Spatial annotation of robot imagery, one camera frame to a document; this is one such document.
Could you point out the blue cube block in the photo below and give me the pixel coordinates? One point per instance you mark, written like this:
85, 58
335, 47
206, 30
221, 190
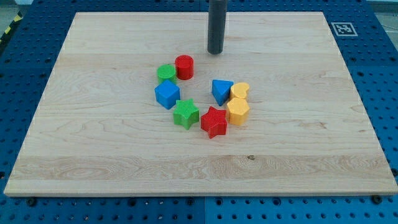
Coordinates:
167, 93

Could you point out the white fiducial marker tag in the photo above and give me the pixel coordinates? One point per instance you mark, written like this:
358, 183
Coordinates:
344, 29

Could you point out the red star block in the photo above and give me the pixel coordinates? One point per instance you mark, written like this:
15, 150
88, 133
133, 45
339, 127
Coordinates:
214, 122

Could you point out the green star block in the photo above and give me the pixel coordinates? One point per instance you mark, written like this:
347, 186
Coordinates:
186, 113

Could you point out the blue triangle block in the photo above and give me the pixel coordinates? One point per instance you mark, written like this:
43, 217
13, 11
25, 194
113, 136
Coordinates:
221, 90

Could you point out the yellow hexagon block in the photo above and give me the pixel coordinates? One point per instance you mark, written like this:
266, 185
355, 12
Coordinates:
237, 111

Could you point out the yellow heart block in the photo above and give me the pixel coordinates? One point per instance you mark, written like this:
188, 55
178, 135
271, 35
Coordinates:
239, 90

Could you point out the black yellow hazard tape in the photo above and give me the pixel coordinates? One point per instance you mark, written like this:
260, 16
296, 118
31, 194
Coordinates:
11, 28

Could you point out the red cylinder block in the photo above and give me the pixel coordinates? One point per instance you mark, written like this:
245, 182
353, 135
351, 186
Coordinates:
185, 67

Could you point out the green cylinder block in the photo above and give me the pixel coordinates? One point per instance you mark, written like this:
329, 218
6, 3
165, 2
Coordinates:
166, 72

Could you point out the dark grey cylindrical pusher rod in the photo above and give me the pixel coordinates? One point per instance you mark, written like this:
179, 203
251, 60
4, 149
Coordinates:
216, 25

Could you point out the light wooden board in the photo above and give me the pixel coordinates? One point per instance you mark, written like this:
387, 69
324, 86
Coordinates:
99, 132

